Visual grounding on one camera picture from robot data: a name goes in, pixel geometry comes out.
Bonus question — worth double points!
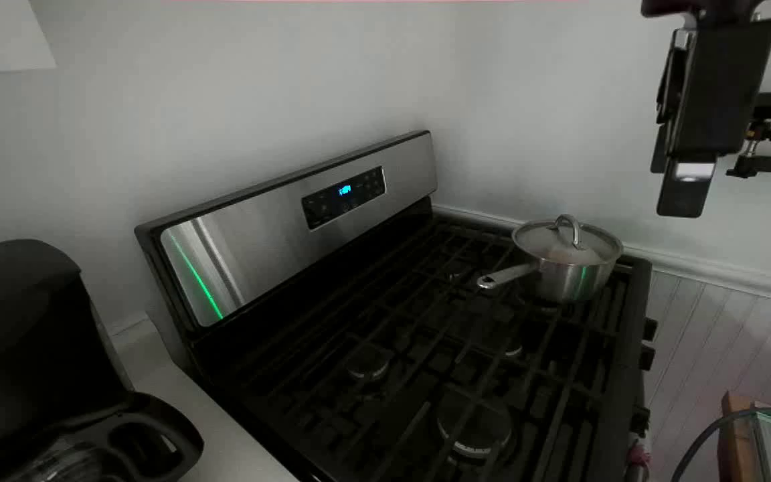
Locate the stainless steel saucepan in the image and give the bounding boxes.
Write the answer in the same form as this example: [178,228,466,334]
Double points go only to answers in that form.
[478,253,618,306]

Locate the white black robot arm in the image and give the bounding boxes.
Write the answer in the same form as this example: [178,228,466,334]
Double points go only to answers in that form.
[640,0,771,218]

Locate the black stainless gas stove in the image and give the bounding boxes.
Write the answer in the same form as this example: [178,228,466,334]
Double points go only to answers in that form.
[138,131,657,482]

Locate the black coffee maker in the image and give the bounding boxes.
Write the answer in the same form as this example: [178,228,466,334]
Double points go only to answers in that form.
[0,239,203,482]

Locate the green glass box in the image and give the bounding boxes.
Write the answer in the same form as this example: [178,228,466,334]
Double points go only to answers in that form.
[717,393,771,482]

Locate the grey cable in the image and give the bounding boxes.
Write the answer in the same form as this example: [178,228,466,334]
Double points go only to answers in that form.
[669,407,763,482]

